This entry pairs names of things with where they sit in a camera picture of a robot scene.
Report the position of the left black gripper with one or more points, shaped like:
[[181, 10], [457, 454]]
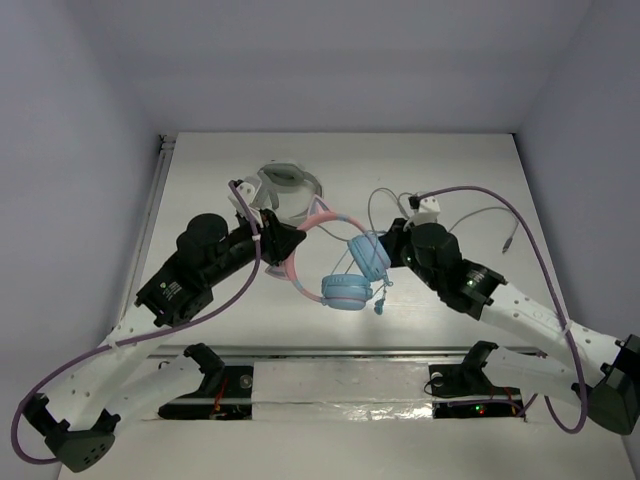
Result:
[[270, 239]]

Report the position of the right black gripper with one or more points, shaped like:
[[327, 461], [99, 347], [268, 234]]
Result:
[[393, 239]]

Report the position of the pink blue cat-ear headphones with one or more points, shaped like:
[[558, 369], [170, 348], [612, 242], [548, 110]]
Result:
[[360, 275]]

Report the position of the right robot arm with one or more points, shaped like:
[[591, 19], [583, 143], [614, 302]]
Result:
[[578, 365]]

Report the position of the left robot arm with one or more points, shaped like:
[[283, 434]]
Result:
[[74, 415]]

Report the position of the white foil-taped block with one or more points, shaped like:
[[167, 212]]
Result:
[[340, 390]]

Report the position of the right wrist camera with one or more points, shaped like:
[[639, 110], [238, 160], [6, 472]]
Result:
[[424, 210]]

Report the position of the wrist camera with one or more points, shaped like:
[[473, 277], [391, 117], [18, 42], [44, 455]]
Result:
[[424, 210], [242, 197]]

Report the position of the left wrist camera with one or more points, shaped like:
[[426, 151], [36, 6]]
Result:
[[242, 197]]

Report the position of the aluminium rail frame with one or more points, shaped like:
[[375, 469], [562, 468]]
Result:
[[167, 144]]

